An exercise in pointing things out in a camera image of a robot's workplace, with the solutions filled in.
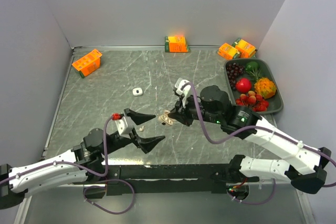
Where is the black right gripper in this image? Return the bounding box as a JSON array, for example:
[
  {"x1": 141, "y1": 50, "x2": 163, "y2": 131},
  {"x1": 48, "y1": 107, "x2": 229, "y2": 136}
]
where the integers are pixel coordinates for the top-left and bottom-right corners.
[{"x1": 169, "y1": 91, "x2": 223, "y2": 126}]

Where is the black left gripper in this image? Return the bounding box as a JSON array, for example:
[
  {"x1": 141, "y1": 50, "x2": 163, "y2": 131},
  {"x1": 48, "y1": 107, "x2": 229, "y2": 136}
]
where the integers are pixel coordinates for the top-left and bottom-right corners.
[{"x1": 101, "y1": 108, "x2": 165, "y2": 155}]

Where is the beige earbud charging case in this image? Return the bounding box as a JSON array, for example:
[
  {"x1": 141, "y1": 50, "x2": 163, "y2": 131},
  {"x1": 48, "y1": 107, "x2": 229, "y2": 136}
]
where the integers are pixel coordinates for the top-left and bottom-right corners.
[{"x1": 158, "y1": 110, "x2": 174, "y2": 126}]

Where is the white earbud charging case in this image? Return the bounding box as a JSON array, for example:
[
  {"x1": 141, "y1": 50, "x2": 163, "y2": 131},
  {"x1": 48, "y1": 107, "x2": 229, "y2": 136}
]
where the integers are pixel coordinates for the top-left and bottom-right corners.
[{"x1": 132, "y1": 88, "x2": 143, "y2": 97}]

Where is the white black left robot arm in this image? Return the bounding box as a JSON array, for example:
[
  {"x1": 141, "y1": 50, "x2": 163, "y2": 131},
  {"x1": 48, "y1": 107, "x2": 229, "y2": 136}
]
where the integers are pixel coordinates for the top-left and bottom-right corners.
[{"x1": 1, "y1": 109, "x2": 165, "y2": 209}]

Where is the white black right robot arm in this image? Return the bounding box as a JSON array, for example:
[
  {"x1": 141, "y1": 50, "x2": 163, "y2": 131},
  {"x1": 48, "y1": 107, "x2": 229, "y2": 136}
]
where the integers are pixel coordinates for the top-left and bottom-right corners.
[{"x1": 169, "y1": 79, "x2": 335, "y2": 194}]

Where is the red apple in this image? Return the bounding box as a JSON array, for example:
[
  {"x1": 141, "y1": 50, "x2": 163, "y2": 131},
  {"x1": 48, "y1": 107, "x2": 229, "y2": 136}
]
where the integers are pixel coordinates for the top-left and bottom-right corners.
[{"x1": 235, "y1": 78, "x2": 252, "y2": 93}]

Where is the dark purple grape bunch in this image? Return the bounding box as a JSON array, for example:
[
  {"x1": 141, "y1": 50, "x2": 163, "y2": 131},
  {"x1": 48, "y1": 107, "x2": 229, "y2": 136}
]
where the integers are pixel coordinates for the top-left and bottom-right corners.
[{"x1": 225, "y1": 63, "x2": 245, "y2": 90}]

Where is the orange box centre back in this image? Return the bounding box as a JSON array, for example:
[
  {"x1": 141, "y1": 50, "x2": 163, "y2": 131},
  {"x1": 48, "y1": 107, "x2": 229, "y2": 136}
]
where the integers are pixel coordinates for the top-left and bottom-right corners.
[{"x1": 164, "y1": 36, "x2": 191, "y2": 53}]

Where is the orange box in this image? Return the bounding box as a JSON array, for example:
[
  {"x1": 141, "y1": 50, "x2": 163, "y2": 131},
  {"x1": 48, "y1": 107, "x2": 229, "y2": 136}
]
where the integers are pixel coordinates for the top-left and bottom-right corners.
[
  {"x1": 72, "y1": 49, "x2": 102, "y2": 78},
  {"x1": 232, "y1": 38, "x2": 257, "y2": 58},
  {"x1": 217, "y1": 43, "x2": 241, "y2": 60},
  {"x1": 164, "y1": 36, "x2": 191, "y2": 53}
]

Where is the red yellow cherry bunch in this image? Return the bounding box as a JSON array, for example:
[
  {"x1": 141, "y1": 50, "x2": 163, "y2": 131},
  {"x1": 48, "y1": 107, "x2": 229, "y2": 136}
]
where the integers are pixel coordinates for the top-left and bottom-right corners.
[{"x1": 235, "y1": 91, "x2": 269, "y2": 112}]

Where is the dark green fruit tray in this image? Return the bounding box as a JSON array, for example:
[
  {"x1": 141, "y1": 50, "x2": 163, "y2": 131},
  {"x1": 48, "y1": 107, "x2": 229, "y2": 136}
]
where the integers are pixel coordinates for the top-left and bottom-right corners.
[{"x1": 224, "y1": 59, "x2": 283, "y2": 114}]

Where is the orange box right front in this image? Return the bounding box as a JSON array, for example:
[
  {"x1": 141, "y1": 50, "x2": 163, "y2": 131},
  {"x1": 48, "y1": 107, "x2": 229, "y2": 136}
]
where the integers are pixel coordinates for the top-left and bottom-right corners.
[{"x1": 217, "y1": 43, "x2": 241, "y2": 60}]

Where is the orange box far left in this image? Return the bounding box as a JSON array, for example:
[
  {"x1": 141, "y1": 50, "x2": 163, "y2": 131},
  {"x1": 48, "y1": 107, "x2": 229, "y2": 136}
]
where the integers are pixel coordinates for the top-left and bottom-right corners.
[{"x1": 72, "y1": 49, "x2": 102, "y2": 78}]

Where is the green lime with leaves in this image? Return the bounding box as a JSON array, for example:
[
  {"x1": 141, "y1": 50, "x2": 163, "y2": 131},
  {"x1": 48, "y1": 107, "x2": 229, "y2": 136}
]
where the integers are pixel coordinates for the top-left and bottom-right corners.
[{"x1": 245, "y1": 61, "x2": 262, "y2": 81}]

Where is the orange spiky fruit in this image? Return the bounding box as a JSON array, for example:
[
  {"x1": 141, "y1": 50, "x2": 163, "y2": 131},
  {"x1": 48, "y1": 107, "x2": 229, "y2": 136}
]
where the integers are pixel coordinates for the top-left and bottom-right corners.
[{"x1": 254, "y1": 78, "x2": 277, "y2": 99}]

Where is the orange box right back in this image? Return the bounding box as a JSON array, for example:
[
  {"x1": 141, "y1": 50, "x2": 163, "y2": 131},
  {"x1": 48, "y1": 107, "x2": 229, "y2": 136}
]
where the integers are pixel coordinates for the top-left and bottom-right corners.
[{"x1": 232, "y1": 38, "x2": 257, "y2": 58}]

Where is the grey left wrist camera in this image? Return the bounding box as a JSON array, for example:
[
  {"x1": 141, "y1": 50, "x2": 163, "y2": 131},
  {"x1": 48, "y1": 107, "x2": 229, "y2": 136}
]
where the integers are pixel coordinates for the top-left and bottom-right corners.
[{"x1": 115, "y1": 116, "x2": 134, "y2": 135}]

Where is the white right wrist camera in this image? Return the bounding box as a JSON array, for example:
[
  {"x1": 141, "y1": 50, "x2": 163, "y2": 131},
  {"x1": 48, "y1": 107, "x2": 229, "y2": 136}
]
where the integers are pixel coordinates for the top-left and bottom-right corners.
[{"x1": 174, "y1": 78, "x2": 192, "y2": 107}]

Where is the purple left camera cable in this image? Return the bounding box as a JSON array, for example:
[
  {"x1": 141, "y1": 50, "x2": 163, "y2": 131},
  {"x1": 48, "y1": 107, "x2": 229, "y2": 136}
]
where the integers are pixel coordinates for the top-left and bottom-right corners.
[{"x1": 0, "y1": 113, "x2": 123, "y2": 187}]

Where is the purple camera cable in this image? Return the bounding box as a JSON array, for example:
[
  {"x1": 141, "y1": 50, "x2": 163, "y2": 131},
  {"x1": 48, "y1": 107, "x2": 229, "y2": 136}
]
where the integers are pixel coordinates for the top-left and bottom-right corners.
[
  {"x1": 0, "y1": 113, "x2": 123, "y2": 187},
  {"x1": 181, "y1": 81, "x2": 336, "y2": 188}
]

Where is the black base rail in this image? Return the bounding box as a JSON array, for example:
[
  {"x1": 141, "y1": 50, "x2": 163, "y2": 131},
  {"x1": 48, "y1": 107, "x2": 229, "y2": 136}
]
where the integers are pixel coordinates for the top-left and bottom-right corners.
[{"x1": 72, "y1": 163, "x2": 260, "y2": 196}]

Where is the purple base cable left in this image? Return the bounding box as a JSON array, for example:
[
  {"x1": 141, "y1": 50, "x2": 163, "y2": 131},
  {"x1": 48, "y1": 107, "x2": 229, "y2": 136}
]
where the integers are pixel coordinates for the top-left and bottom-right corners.
[{"x1": 82, "y1": 177, "x2": 135, "y2": 213}]

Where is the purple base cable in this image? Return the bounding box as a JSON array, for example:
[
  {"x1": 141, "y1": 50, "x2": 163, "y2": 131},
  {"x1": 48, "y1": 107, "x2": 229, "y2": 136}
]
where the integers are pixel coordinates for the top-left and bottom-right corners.
[
  {"x1": 82, "y1": 177, "x2": 135, "y2": 213},
  {"x1": 227, "y1": 180, "x2": 277, "y2": 206}
]

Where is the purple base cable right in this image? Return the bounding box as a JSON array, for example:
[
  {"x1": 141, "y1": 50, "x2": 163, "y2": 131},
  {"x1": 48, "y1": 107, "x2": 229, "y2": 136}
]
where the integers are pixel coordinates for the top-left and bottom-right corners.
[{"x1": 227, "y1": 180, "x2": 277, "y2": 206}]

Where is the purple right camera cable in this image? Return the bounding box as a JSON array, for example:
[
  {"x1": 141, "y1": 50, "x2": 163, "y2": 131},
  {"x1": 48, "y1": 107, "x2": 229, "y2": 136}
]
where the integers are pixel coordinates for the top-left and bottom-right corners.
[{"x1": 181, "y1": 81, "x2": 336, "y2": 188}]

